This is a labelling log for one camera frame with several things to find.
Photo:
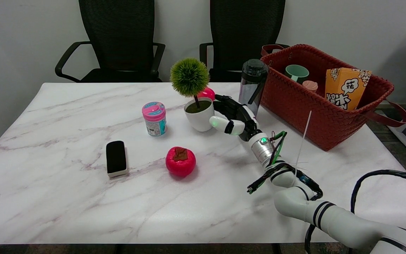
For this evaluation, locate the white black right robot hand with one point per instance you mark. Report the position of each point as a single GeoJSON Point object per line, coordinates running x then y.
{"type": "Point", "coordinates": [240, 118]}

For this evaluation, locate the green ball plant white pot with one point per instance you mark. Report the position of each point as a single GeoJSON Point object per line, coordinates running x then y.
{"type": "Point", "coordinates": [200, 118]}

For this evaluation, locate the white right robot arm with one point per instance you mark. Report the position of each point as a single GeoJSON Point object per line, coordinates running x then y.
{"type": "Point", "coordinates": [340, 220]}

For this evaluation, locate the clear bottle with black lid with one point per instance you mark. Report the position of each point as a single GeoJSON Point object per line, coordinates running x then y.
{"type": "Point", "coordinates": [250, 88]}

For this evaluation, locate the pink ball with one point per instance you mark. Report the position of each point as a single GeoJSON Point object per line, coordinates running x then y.
{"type": "Point", "coordinates": [208, 93]}

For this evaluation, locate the white zip tie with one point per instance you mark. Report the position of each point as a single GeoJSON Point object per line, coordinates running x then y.
{"type": "Point", "coordinates": [303, 141]}

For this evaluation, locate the green mug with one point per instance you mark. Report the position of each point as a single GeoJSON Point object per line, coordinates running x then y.
{"type": "Point", "coordinates": [296, 73]}

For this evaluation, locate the red woven basket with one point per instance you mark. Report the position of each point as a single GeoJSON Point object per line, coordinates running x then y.
{"type": "Point", "coordinates": [315, 109]}

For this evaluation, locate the red persimmon toy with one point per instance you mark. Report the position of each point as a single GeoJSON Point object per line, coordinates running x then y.
{"type": "Point", "coordinates": [180, 165]}

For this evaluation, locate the pink lid candy jar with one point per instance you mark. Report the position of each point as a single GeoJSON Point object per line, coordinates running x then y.
{"type": "Point", "coordinates": [154, 121]}

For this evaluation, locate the black mesh office chair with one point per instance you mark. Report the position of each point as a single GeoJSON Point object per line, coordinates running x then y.
{"type": "Point", "coordinates": [118, 35]}
{"type": "Point", "coordinates": [245, 31]}

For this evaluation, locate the orange popcorn box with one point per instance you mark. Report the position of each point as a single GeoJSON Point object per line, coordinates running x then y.
{"type": "Point", "coordinates": [345, 88]}

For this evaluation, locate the black whiteboard eraser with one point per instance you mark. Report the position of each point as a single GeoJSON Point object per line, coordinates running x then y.
{"type": "Point", "coordinates": [116, 157]}

